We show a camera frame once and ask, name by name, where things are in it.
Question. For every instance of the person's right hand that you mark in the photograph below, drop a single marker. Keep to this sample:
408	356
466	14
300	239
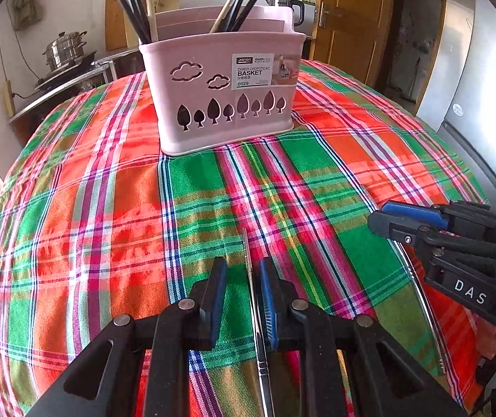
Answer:
491	343

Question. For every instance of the black cooktop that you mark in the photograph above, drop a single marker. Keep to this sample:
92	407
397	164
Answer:
63	77

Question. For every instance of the pink plastic chopstick basket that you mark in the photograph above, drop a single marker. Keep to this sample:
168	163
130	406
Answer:
213	139

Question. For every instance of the steel steamer pot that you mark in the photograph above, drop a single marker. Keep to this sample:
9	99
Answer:
65	50

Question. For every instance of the wooden door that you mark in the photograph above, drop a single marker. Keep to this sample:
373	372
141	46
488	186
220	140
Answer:
352	21

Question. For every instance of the wooden cutting board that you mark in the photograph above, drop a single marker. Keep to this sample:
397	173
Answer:
115	26

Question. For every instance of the metal chopstick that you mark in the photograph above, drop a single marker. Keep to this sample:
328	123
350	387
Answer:
252	278

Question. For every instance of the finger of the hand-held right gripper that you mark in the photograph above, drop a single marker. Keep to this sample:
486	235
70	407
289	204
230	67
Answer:
393	228
409	212

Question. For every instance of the yellowed power strip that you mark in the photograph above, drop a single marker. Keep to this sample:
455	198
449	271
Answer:
9	97

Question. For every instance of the plaid tablecloth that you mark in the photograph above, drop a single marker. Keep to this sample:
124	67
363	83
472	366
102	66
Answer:
100	182

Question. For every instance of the wooden chopstick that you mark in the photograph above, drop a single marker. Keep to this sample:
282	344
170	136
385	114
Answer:
226	8
150	4

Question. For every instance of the grey refrigerator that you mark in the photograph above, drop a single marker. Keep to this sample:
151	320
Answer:
469	95

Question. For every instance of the metal side table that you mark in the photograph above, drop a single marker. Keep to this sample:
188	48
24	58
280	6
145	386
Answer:
48	104

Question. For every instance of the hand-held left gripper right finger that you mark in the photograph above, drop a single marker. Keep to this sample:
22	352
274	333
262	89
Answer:
267	306

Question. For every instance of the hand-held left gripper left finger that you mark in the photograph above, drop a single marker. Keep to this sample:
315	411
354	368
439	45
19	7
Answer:
217	302

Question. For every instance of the white electric kettle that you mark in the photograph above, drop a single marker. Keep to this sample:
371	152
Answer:
293	11

